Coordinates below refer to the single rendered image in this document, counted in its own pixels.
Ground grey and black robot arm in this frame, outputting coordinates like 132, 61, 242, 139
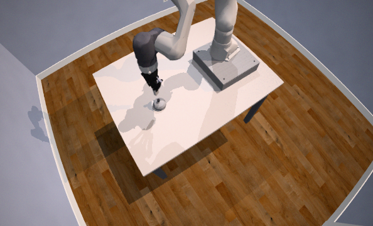
132, 0, 240, 74

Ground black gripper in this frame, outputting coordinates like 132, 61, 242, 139
141, 68, 163, 96

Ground grey service bell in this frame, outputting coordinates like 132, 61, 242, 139
153, 98, 166, 110

